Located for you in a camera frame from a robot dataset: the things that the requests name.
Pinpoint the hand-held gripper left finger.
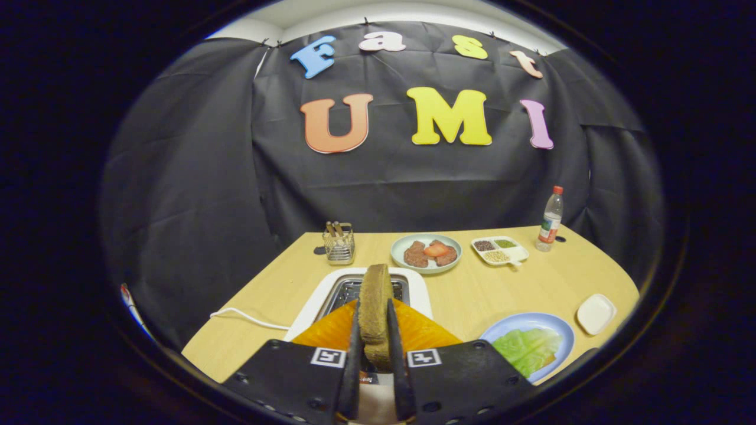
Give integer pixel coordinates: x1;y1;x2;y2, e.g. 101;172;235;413
221;298;362;423

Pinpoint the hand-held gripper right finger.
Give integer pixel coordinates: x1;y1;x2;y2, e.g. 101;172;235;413
387;298;535;423

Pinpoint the green lettuce leaf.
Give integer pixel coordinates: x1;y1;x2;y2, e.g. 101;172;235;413
491;328;563;378

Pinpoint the brown bread slice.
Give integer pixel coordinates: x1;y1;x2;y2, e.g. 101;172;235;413
358;263;395;372

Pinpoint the white toaster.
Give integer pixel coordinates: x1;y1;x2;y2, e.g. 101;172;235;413
283;267;434;421

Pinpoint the blue round plate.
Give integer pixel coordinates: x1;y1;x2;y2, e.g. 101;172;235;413
480;312;575;384

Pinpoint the brown meat piece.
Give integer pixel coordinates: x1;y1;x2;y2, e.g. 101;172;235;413
429;240;458;267
404;240;430;268

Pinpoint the white divided spice dish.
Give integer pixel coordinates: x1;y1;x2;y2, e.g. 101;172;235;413
471;236;530;267

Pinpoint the pale green round plate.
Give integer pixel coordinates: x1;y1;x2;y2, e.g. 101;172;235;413
390;233;462;274

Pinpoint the clear utensil holder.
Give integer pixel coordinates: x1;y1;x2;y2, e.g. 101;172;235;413
322;223;356;266

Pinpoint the white square plate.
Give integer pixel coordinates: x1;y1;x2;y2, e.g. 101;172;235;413
576;293;617;336

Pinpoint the clear bottle red cap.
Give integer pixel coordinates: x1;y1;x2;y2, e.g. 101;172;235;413
536;185;565;253

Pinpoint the black backdrop cloth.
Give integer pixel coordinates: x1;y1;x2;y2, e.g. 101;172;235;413
99;21;665;352

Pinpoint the white toaster cable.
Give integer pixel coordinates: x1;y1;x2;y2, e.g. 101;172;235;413
210;307;291;331

